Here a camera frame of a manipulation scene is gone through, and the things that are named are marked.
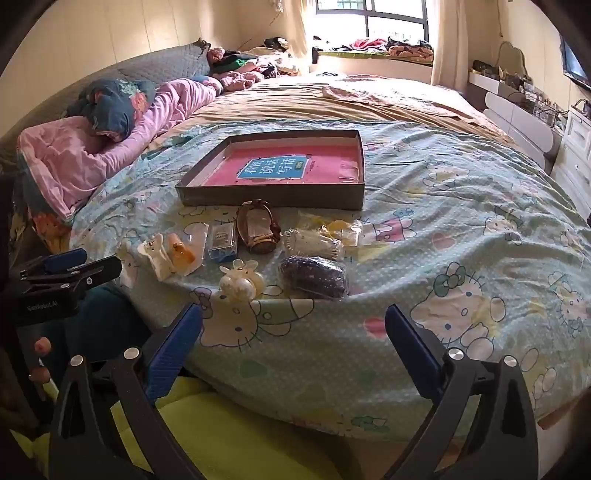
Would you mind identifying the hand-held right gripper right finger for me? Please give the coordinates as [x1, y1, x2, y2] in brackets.
[383, 304, 540, 480]

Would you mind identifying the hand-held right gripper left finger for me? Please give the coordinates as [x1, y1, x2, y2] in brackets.
[48, 302, 206, 480]

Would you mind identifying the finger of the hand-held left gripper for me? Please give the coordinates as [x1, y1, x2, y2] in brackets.
[25, 256, 123, 296]
[18, 248, 89, 282]

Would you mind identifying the white hair claw clip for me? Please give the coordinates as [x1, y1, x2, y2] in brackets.
[137, 233, 178, 281]

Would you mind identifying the white flower hair clip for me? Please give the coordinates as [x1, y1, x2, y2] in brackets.
[218, 259, 266, 303]

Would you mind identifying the bag of dark beads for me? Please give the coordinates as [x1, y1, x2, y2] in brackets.
[279, 256, 350, 300]

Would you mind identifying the bag of white beads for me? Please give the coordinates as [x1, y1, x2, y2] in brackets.
[281, 227, 345, 260]

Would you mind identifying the shallow cardboard box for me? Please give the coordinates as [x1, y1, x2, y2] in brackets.
[174, 130, 367, 210]

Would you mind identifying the person's left hand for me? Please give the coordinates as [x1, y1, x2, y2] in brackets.
[28, 336, 53, 385]

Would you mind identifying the orange floral bedding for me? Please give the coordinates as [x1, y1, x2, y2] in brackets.
[14, 203, 72, 254]

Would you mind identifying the teal cloth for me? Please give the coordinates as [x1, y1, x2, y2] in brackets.
[46, 284, 151, 372]

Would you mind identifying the pink quilt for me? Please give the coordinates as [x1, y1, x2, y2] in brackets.
[17, 76, 222, 217]

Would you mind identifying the yellow-green cloth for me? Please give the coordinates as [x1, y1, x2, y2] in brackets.
[106, 374, 352, 480]

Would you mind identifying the small clear plastic box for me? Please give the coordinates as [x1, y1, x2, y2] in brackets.
[206, 222, 239, 264]

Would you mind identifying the cartoon cat printed blanket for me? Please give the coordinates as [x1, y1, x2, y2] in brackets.
[69, 117, 591, 439]

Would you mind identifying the bag of yellow rings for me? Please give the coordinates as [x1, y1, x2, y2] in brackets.
[318, 219, 365, 248]

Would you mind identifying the blue floral quilt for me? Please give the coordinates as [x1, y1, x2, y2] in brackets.
[69, 78, 158, 141]

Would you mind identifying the pink book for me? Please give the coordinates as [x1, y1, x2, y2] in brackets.
[201, 147, 362, 188]

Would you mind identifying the grey quilted headboard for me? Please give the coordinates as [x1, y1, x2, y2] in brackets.
[0, 39, 213, 139]

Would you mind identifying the pink fluffy garment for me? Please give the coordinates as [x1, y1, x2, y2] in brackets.
[219, 71, 266, 92]

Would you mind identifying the white drawer cabinet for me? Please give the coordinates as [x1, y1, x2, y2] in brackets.
[549, 108, 591, 208]

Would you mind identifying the white grey dressing table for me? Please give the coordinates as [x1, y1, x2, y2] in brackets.
[466, 69, 568, 174]

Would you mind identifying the beige bed sheet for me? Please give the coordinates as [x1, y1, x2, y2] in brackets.
[148, 74, 515, 153]

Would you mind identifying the pile of clothes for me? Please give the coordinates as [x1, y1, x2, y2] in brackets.
[205, 45, 296, 84]

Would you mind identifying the pale pink blanket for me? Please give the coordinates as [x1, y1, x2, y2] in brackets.
[321, 83, 485, 121]

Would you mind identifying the row of cosmetics containers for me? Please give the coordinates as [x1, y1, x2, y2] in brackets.
[468, 60, 571, 126]

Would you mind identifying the bay window seat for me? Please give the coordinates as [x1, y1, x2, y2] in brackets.
[311, 48, 435, 86]

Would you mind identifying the heap of colourful bedding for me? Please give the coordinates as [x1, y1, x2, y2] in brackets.
[342, 37, 435, 59]

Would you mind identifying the cloud-shaped mirror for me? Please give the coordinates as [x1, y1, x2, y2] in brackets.
[496, 41, 527, 77]

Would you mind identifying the cream curtain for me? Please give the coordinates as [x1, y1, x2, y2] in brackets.
[281, 0, 320, 75]
[429, 0, 469, 90]

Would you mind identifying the barred window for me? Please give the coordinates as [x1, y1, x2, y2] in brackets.
[314, 0, 428, 43]

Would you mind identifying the brown strap wristwatch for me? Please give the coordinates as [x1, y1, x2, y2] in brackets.
[236, 199, 282, 254]

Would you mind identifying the wall television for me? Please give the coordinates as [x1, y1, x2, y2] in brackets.
[558, 32, 591, 88]

